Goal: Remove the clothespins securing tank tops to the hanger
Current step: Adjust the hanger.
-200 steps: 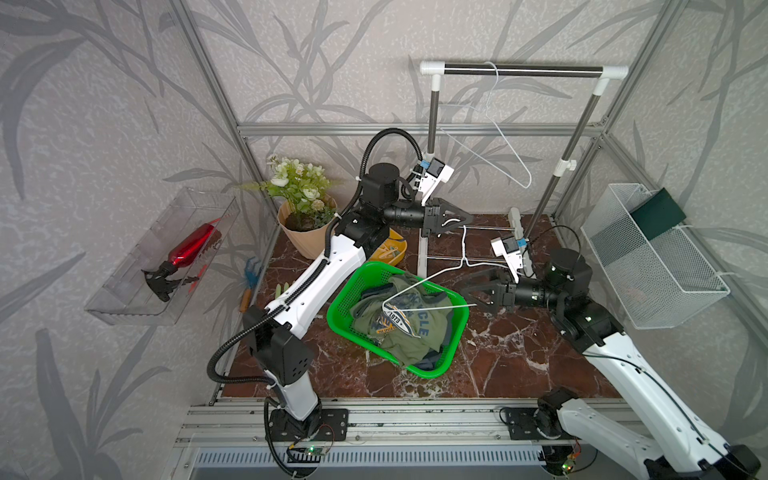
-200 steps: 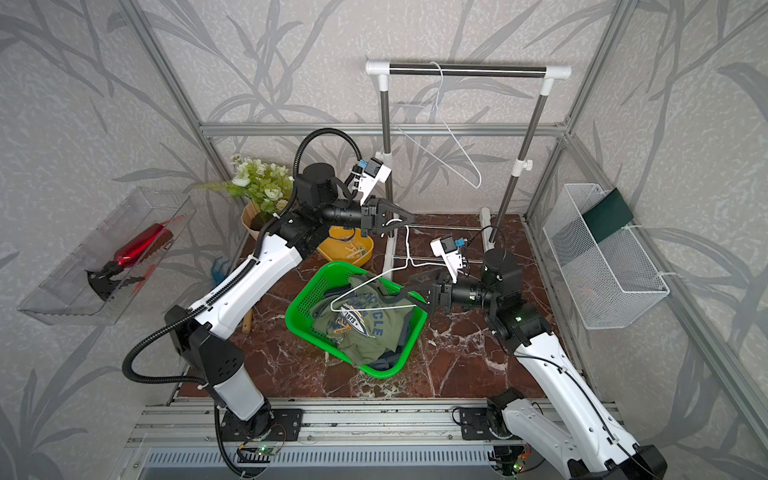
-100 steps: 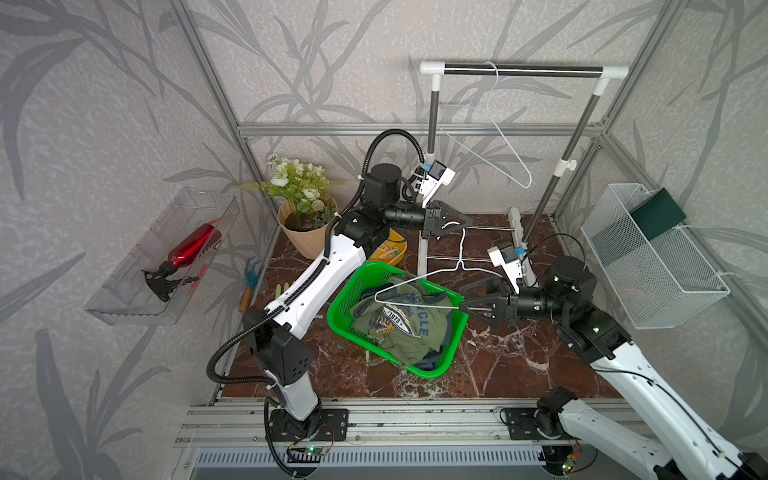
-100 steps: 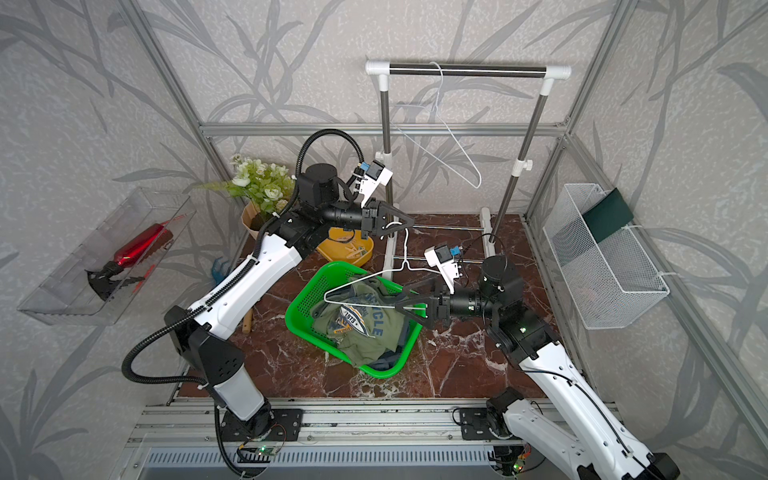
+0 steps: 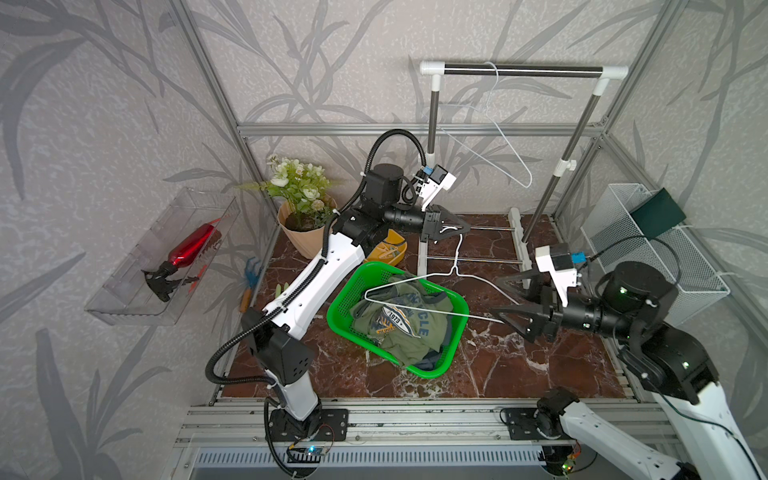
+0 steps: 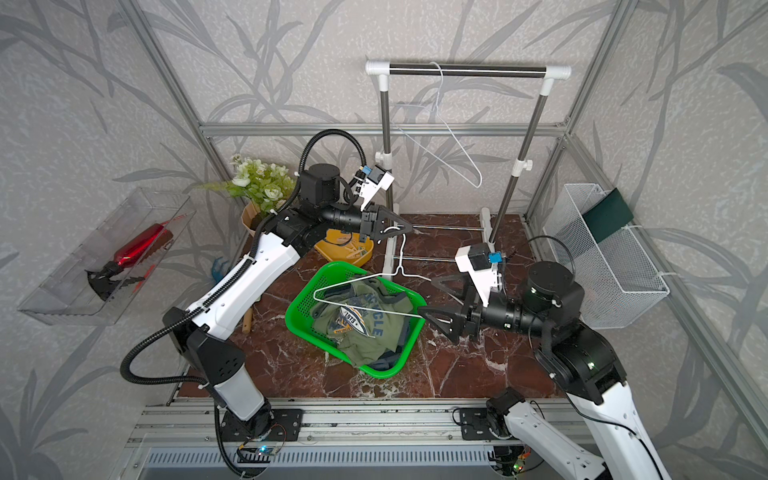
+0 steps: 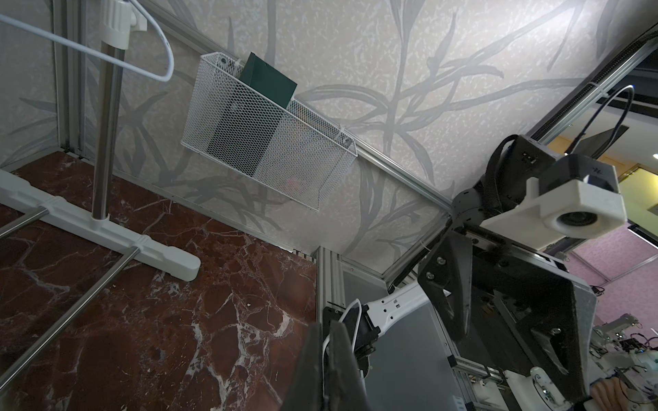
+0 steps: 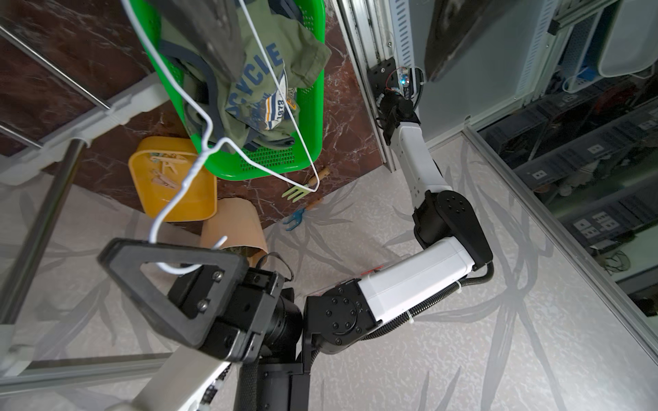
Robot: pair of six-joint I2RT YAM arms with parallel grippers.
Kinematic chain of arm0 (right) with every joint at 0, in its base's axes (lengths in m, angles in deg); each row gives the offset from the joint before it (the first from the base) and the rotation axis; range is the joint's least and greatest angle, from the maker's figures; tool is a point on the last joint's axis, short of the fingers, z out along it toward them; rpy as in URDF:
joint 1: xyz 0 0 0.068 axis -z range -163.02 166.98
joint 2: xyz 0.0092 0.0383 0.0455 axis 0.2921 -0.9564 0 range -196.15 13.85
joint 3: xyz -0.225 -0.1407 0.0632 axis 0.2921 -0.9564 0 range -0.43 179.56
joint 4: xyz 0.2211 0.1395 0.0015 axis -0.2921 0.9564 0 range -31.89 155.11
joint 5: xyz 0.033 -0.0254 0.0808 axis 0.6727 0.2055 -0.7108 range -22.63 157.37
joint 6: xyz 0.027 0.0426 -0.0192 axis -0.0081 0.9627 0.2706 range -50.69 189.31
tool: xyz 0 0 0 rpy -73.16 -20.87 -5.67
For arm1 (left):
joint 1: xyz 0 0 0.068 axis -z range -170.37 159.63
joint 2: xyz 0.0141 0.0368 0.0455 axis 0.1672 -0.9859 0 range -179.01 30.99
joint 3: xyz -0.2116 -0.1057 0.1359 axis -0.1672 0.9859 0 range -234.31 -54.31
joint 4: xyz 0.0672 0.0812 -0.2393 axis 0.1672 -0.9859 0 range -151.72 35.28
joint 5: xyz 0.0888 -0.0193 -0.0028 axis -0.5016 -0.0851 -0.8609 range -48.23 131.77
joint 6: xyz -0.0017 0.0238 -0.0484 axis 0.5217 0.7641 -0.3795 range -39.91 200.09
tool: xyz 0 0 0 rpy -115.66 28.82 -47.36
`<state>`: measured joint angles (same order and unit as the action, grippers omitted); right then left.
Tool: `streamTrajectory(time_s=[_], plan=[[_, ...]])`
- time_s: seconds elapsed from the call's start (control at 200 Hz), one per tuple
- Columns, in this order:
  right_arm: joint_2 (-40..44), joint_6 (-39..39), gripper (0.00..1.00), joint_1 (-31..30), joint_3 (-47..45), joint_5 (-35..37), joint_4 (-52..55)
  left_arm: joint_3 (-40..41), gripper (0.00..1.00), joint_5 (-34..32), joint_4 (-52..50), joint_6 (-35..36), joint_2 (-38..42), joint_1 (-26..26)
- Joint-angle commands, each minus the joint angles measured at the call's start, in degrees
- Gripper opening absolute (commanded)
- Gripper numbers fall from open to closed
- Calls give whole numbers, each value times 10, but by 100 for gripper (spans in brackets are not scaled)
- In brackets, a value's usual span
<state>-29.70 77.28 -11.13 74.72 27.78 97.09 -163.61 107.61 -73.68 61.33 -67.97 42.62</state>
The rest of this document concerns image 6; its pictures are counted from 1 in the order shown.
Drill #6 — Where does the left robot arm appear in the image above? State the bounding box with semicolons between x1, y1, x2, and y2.
120;129;415;438

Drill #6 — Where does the white wire mesh basket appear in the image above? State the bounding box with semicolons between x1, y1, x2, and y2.
543;183;669;329

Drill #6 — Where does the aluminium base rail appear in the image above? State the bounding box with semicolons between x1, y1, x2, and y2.
126;398;485;448

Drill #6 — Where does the yellow plastic tray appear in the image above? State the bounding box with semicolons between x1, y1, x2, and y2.
314;229;374;267

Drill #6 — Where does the green tank top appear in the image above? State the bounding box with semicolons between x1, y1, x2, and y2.
310;286;414;367

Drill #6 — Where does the green plastic basket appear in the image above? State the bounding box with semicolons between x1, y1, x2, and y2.
285;262;426;379

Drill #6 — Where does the metal clothes rack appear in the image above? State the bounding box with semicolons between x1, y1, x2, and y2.
365;60;572;249

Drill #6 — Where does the navy blue tank top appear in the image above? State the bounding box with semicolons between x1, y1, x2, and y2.
367;346;403;371

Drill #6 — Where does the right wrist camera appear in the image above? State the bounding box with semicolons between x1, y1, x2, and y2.
454;243;503;307

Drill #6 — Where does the white wire hanger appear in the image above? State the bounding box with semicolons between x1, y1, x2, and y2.
393;61;485;191
313;223;429;318

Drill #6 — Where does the red spray bottle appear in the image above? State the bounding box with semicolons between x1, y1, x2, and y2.
86;223;174;301

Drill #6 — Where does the clear plastic wall shelf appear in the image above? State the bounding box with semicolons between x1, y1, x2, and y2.
18;188;196;326

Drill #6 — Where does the potted artificial flower plant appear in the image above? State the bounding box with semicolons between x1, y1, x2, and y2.
200;154;296;235

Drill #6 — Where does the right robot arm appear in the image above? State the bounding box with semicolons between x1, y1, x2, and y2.
418;243;670;479

